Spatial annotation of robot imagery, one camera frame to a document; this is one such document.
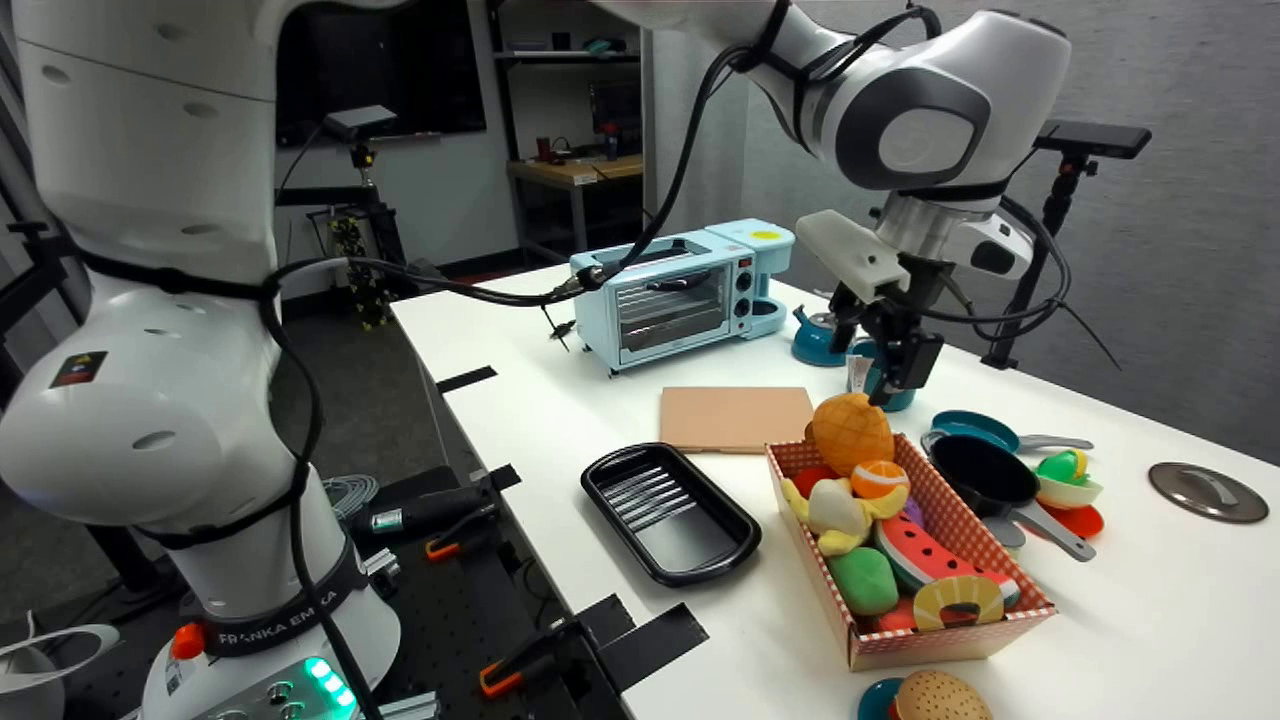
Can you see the wooden cutting board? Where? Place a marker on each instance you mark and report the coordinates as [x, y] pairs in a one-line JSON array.
[[733, 420]]

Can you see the red patterned cardboard box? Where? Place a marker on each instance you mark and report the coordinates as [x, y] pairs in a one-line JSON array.
[[893, 641]]

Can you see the green stuffed fruit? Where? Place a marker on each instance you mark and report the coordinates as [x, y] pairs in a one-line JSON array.
[[864, 583]]

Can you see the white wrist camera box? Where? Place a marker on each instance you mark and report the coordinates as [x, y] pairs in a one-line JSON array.
[[852, 254]]

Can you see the toy burger bun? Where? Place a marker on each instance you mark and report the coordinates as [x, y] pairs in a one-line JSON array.
[[937, 698]]

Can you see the black plastic tray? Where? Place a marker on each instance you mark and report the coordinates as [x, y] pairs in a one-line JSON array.
[[670, 515]]

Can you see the grey round table grommet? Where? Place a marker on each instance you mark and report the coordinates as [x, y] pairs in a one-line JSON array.
[[1204, 492]]

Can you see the teal toy cup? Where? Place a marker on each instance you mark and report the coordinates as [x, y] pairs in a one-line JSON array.
[[890, 379]]

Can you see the black orange clamp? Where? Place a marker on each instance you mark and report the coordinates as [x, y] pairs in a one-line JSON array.
[[436, 518], [604, 637]]

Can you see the stuffed peeled banana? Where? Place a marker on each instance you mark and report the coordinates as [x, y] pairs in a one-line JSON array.
[[835, 518]]

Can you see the black wall monitor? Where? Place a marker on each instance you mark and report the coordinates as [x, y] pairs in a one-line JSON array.
[[413, 58]]

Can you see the green toy in bowl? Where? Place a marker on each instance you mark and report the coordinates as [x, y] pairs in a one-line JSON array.
[[1067, 480]]

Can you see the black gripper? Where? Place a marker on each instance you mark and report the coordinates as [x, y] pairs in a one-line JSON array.
[[893, 320]]

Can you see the orange stuffed pineapple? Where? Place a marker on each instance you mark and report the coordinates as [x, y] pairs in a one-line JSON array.
[[851, 431]]

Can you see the stuffed watermelon slice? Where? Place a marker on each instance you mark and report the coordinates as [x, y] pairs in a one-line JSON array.
[[923, 558]]

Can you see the teal toy pan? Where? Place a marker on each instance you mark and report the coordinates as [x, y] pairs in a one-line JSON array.
[[996, 435]]

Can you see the stuffed pineapple ring slice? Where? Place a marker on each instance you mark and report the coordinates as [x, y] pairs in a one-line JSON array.
[[934, 602]]

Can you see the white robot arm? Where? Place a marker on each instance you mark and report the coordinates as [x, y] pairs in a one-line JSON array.
[[154, 137]]

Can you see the wooden side table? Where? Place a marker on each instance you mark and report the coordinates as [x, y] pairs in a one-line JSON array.
[[578, 200]]

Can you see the blue toy kettle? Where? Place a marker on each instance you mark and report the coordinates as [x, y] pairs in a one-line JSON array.
[[812, 340]]

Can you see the black orange clamp rear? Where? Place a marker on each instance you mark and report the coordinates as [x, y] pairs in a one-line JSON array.
[[436, 518]]

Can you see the light blue toy toaster oven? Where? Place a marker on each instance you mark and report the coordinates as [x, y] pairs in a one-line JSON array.
[[686, 293]]

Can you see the black orange clamp front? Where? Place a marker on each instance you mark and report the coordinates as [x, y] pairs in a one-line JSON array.
[[604, 637]]

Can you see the black camera stand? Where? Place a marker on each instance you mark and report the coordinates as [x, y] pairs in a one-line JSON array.
[[1077, 151]]

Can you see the small tripod camera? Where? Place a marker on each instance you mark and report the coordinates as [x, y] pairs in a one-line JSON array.
[[363, 220]]

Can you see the black toy frying pan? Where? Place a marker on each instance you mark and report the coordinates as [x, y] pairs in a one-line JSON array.
[[996, 480]]

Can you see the stuffed orange half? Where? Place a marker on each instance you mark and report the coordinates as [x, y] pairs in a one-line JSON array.
[[880, 486]]

